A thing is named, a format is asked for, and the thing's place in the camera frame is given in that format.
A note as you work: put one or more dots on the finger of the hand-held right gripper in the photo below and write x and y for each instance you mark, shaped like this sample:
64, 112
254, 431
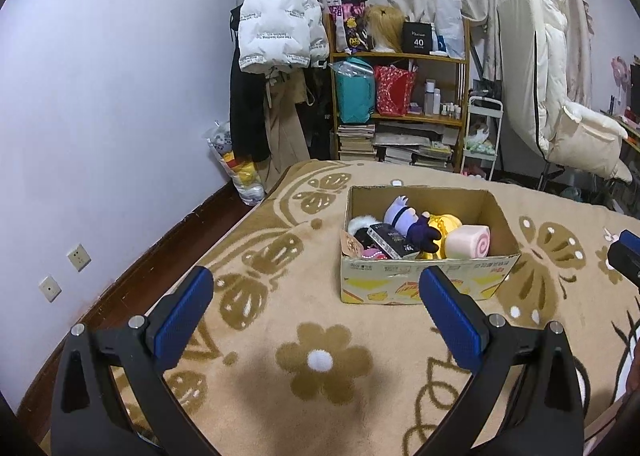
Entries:
627, 261

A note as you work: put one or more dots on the white bottle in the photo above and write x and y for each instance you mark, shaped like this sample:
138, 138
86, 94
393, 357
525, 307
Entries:
432, 96

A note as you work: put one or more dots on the beige hanging pants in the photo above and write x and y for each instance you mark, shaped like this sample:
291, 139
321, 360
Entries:
285, 126

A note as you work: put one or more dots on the blonde wig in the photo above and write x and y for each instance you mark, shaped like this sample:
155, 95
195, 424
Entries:
382, 26

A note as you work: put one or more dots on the red patterned bag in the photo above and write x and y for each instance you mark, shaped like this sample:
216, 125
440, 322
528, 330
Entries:
392, 91

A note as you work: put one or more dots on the stack of papers and magazines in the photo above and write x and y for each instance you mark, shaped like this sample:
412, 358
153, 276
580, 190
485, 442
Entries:
415, 151

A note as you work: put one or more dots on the beige butterfly blanket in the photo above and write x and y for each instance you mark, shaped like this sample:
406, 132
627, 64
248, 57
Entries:
280, 296

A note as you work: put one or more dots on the cat plush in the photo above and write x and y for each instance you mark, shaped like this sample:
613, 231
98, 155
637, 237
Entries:
479, 130

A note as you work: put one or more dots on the white wall socket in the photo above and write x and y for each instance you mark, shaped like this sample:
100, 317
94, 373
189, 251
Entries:
50, 289
79, 257

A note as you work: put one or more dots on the stack of books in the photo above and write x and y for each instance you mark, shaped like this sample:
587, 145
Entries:
356, 142

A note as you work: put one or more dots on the white furry plush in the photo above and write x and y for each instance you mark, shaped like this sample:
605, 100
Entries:
362, 223

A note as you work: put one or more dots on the black hanging coat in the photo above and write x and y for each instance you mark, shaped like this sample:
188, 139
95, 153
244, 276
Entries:
247, 111

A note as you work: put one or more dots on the cluster of small bottles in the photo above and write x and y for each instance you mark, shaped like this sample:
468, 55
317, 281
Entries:
451, 110

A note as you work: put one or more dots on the teal bag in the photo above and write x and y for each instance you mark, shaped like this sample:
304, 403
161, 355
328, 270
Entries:
354, 96

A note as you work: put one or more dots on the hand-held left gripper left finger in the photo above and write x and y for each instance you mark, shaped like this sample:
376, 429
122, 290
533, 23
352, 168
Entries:
182, 321

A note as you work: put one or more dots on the white puffer jacket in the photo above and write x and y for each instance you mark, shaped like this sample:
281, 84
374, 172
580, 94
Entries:
275, 11

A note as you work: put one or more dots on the printed cardboard box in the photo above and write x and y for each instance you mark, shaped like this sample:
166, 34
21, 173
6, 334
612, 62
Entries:
380, 283

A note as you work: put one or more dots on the white trolley cart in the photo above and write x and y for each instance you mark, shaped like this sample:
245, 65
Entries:
484, 106

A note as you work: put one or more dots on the purple printed package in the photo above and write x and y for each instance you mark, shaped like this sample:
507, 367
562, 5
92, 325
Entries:
349, 24

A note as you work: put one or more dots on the black hanging garment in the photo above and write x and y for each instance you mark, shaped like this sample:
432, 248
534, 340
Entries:
317, 116

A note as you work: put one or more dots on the white folded lounge chair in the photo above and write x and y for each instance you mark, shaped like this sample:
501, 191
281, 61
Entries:
540, 61

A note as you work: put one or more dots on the black cardboard box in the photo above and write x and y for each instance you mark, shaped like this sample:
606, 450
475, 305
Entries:
417, 39

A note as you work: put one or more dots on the yellow plush toy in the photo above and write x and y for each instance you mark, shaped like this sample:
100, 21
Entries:
446, 223

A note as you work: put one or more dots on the plastic bag of plush toys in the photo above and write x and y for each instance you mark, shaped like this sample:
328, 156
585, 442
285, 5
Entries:
240, 176

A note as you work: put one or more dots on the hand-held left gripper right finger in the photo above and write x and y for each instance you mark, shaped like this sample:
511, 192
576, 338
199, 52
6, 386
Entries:
452, 323

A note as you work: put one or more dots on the small black box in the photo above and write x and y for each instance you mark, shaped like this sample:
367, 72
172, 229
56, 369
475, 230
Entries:
392, 239

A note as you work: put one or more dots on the wooden shelf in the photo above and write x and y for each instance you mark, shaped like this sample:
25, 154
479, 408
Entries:
400, 56

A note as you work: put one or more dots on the white plastic bag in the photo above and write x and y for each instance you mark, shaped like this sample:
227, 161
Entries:
449, 26

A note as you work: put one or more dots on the lavender-haired plush doll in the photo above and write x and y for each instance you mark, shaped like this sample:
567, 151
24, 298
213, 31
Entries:
422, 232

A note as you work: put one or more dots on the pink roll cake plush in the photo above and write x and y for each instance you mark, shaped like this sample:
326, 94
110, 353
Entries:
465, 242

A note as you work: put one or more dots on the tan flat plush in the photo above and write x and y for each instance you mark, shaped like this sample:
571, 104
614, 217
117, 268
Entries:
351, 243

